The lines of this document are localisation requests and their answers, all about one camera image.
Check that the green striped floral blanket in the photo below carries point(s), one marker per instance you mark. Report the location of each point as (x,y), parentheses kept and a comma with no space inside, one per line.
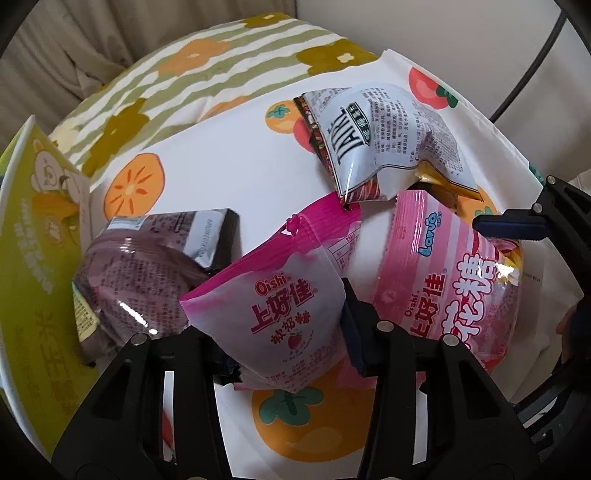
(195,78)

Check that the silver Taire snack bag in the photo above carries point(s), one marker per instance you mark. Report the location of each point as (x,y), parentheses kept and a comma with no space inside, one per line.
(376,140)

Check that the person's right hand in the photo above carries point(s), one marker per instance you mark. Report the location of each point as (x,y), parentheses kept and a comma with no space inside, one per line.
(563,326)

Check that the small pink Oishi bag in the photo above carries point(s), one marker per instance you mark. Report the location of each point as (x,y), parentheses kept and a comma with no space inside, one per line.
(276,310)

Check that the green cardboard box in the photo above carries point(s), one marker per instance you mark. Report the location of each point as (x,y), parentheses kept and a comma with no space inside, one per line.
(45,230)

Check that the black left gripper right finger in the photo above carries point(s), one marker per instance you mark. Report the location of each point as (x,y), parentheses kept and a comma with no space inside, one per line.
(437,413)

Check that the large pink cotton candy bag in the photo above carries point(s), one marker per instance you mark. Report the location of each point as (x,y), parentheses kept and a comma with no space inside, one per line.
(439,276)

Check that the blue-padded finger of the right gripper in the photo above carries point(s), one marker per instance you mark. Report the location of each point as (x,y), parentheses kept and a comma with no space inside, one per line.
(512,226)

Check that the dark maroon snack bag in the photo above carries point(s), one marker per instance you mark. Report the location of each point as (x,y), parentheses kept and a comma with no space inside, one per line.
(134,272)

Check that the beige curtain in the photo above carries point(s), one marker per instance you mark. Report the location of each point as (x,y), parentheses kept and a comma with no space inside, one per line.
(64,51)

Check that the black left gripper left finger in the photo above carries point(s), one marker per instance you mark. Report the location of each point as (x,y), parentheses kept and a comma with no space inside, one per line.
(152,414)

